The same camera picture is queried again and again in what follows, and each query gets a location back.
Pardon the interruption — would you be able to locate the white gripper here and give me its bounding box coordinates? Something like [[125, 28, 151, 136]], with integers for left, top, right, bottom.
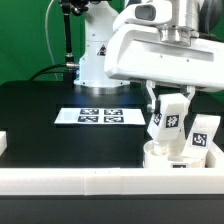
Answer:
[[104, 25, 224, 114]]

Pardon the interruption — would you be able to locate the white round stool seat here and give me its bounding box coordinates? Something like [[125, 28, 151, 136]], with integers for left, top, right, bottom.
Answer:
[[143, 140, 207, 169]]

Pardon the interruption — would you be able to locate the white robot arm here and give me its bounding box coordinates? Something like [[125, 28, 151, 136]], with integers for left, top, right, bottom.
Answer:
[[78, 0, 224, 111]]

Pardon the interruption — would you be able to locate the white marker sheet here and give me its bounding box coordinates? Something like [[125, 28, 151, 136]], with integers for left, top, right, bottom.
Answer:
[[54, 108, 145, 125]]

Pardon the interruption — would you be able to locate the white U-shaped fence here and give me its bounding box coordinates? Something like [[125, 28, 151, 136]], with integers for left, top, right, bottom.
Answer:
[[0, 130, 224, 197]]

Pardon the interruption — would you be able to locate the black cable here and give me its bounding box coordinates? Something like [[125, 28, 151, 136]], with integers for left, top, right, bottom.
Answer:
[[28, 63, 76, 82]]

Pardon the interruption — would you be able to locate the white cable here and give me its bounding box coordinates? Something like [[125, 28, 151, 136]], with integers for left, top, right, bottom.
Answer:
[[44, 0, 59, 81]]

